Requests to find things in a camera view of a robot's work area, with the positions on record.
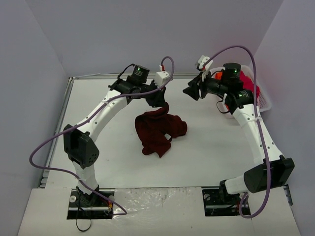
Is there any maroon t shirt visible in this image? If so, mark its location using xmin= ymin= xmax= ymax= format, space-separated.
xmin=134 ymin=103 xmax=188 ymax=157

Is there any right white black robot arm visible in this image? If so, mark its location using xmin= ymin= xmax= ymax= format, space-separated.
xmin=183 ymin=62 xmax=295 ymax=203

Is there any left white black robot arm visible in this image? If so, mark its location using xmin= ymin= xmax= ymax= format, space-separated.
xmin=63 ymin=65 xmax=170 ymax=206

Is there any orange t shirt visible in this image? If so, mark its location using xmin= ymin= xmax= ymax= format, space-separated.
xmin=214 ymin=71 xmax=223 ymax=80

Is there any pink t shirt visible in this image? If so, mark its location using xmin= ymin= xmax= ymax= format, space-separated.
xmin=240 ymin=70 xmax=260 ymax=99

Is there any white plastic basket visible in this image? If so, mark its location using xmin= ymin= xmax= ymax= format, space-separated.
xmin=210 ymin=65 xmax=272 ymax=113

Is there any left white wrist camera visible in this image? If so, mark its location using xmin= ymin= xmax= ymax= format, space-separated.
xmin=154 ymin=71 xmax=173 ymax=88

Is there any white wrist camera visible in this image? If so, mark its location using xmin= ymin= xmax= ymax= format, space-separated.
xmin=154 ymin=71 xmax=173 ymax=88
xmin=195 ymin=55 xmax=213 ymax=81

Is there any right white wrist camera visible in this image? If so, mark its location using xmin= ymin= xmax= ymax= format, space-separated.
xmin=195 ymin=55 xmax=213 ymax=81

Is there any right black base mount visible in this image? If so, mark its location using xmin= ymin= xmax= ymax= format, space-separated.
xmin=201 ymin=187 xmax=241 ymax=217

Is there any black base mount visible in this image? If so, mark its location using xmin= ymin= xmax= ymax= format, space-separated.
xmin=201 ymin=187 xmax=241 ymax=217
xmin=67 ymin=189 xmax=113 ymax=220

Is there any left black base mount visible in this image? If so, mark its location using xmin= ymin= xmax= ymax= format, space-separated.
xmin=67 ymin=189 xmax=113 ymax=220

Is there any thin black cable loop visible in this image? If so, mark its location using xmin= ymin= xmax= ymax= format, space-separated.
xmin=75 ymin=217 xmax=93 ymax=232

